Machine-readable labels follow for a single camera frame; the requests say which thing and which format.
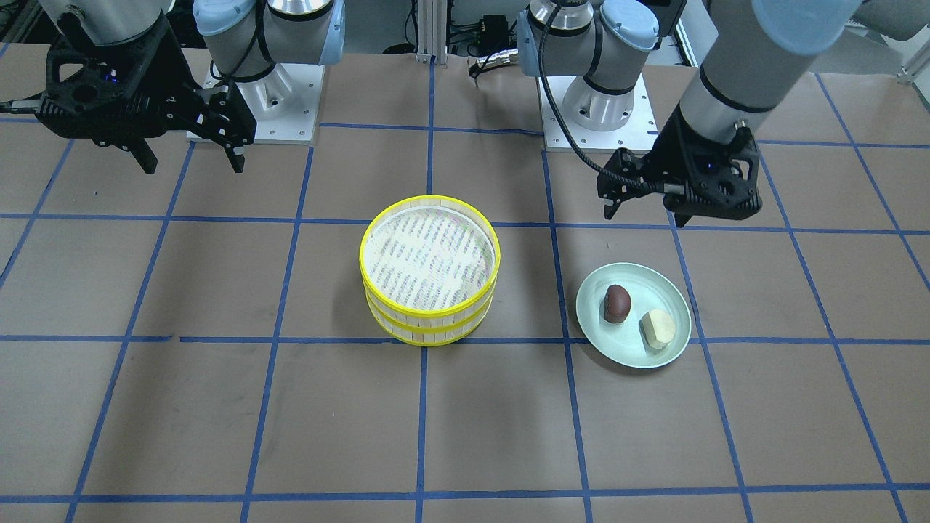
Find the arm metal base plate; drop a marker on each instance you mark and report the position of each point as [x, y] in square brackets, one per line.
[601, 123]
[286, 104]

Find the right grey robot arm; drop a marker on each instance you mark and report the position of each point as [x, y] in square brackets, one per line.
[246, 39]

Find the white bun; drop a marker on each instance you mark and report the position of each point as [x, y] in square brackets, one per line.
[658, 328]

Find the yellow bamboo steamer layer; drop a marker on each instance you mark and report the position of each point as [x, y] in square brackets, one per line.
[430, 256]
[429, 331]

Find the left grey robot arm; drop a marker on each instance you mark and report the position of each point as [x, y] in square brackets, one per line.
[588, 57]

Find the light green plate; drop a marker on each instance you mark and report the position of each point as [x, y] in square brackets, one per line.
[623, 343]

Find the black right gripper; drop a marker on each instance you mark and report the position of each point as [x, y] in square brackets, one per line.
[158, 81]

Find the brown bun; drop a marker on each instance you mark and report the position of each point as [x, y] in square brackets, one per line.
[617, 304]

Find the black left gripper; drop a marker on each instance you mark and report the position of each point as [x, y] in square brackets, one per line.
[674, 154]

